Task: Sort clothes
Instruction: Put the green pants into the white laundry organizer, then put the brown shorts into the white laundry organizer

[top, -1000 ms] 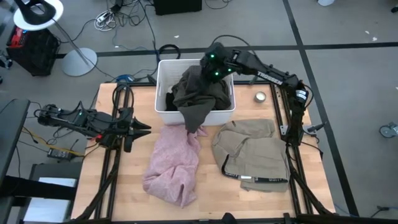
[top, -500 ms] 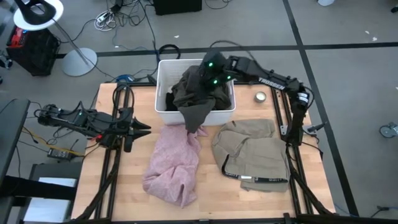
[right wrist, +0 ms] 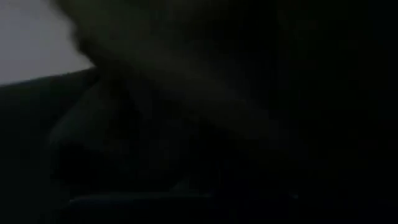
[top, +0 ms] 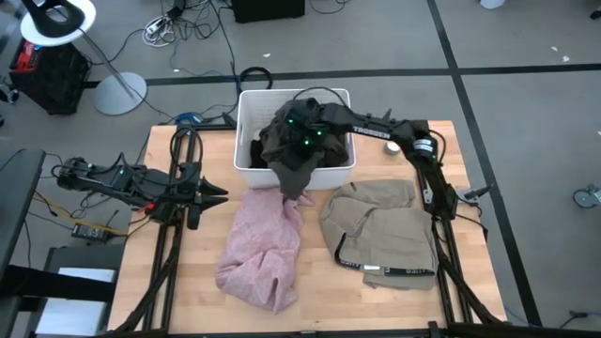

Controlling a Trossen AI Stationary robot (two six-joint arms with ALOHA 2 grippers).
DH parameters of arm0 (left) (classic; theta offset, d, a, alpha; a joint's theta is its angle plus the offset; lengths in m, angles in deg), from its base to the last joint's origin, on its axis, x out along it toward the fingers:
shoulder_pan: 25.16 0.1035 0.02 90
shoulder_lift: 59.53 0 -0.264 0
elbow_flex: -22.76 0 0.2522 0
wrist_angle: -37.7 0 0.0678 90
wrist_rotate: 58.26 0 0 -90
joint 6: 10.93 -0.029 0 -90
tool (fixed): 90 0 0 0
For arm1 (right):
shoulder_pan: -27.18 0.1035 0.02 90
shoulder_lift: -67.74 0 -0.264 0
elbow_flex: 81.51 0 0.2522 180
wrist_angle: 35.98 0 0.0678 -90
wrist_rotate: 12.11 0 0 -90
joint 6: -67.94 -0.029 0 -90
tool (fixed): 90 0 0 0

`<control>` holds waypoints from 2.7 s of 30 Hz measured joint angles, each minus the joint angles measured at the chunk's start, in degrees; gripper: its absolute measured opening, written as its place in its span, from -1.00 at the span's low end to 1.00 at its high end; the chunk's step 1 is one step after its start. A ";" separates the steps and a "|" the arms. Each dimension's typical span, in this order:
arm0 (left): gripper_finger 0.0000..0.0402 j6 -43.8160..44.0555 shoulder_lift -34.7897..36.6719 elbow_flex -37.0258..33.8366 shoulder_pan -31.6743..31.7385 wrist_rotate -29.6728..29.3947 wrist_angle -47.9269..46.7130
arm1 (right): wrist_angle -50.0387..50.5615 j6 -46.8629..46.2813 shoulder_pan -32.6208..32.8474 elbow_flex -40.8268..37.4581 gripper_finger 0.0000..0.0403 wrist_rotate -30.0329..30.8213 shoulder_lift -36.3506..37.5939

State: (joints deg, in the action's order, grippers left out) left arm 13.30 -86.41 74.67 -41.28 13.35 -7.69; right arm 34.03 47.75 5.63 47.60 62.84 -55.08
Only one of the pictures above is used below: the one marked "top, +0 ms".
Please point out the black crate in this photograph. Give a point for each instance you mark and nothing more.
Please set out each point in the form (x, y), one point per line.
(51, 80)

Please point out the black box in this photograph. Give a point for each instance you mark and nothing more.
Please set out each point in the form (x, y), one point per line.
(267, 9)

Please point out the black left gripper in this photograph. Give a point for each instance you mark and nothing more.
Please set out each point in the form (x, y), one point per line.
(195, 197)

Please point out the small round tin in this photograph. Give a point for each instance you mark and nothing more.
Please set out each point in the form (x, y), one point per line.
(390, 149)

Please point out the grey chair caster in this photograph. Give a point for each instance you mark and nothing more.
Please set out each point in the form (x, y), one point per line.
(587, 196)

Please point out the black metal table frame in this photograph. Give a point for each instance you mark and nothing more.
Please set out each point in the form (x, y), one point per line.
(164, 263)

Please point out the pink cloth garment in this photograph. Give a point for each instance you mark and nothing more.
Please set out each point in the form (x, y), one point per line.
(263, 253)

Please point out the red device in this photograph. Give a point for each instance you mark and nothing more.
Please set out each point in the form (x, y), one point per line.
(23, 54)

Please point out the white round object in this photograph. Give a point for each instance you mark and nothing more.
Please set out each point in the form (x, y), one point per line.
(492, 3)

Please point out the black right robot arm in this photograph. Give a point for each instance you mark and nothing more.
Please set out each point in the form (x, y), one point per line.
(375, 130)

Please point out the black desk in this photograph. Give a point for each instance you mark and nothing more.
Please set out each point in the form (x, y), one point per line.
(19, 197)

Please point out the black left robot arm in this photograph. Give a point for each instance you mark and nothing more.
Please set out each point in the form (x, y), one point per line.
(117, 179)

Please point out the black chair caster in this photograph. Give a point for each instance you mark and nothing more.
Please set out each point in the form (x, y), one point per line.
(596, 14)

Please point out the dark olive garment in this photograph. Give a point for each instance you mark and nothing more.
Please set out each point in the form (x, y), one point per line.
(291, 173)

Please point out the khaki shorts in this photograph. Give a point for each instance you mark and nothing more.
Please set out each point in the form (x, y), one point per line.
(380, 230)

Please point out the white panel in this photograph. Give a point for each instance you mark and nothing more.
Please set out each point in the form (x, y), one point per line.
(70, 319)

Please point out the white round pedestal stand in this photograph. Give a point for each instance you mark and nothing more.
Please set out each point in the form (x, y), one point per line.
(87, 21)

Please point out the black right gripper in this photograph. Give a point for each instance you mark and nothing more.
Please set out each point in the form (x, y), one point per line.
(307, 124)

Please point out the white plastic laundry basket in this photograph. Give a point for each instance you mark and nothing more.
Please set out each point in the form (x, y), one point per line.
(246, 122)

